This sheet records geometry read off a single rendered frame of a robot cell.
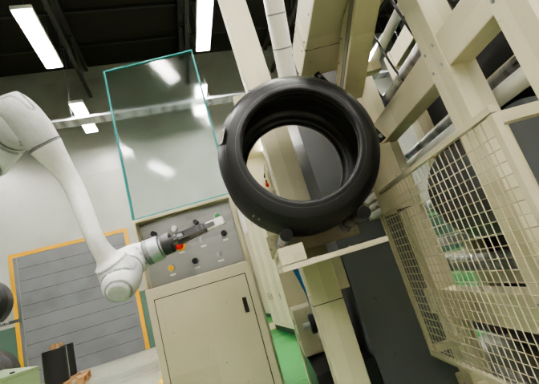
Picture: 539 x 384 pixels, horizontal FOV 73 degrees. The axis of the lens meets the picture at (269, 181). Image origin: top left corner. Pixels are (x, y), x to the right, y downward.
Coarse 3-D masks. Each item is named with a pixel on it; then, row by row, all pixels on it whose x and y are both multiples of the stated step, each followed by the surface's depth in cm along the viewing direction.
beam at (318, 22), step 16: (304, 0) 137; (320, 0) 128; (336, 0) 130; (304, 16) 143; (320, 16) 136; (336, 16) 139; (304, 32) 148; (320, 32) 145; (336, 32) 148; (304, 48) 155; (320, 48) 156; (336, 48) 160; (304, 64) 165; (320, 64) 169; (336, 64) 173
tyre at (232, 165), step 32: (256, 96) 132; (288, 96) 152; (320, 96) 135; (352, 96) 136; (256, 128) 159; (320, 128) 160; (352, 128) 152; (224, 160) 128; (352, 160) 156; (256, 192) 123; (352, 192) 124; (256, 224) 144; (288, 224) 124; (320, 224) 124
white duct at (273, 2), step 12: (264, 0) 217; (276, 0) 214; (276, 12) 217; (276, 24) 220; (276, 36) 224; (288, 36) 226; (276, 48) 227; (288, 48) 227; (276, 60) 232; (288, 60) 230; (288, 72) 233
